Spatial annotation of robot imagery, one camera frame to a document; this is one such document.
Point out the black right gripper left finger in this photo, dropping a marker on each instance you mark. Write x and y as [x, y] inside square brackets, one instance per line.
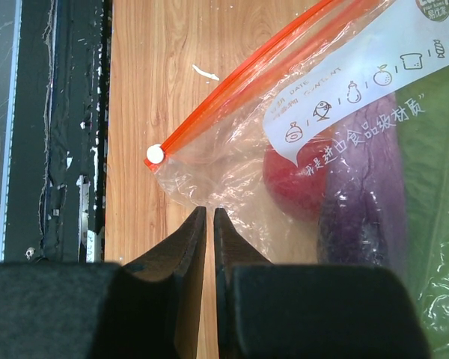
[148, 308]

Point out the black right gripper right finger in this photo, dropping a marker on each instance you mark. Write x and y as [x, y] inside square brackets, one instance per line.
[268, 310]

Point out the red plush fruit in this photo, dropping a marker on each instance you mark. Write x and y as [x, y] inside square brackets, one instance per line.
[297, 189]

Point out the clear zip top bag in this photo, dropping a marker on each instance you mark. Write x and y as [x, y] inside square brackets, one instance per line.
[334, 59]

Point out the purple plush eggplant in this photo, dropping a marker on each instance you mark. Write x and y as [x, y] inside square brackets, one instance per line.
[363, 215]

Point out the green plush vegetable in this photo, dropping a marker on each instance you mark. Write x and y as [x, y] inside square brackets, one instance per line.
[424, 145]

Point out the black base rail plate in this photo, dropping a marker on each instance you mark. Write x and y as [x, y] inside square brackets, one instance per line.
[56, 147]

